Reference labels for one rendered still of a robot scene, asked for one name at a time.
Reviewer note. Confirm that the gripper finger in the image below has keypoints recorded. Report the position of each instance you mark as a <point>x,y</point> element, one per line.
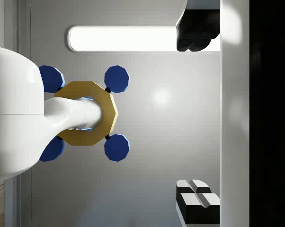
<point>199,210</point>
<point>197,26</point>

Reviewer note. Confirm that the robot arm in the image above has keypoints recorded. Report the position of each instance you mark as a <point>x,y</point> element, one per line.
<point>14,106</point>

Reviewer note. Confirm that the drone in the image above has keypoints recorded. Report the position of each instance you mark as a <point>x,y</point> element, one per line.
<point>108,111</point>

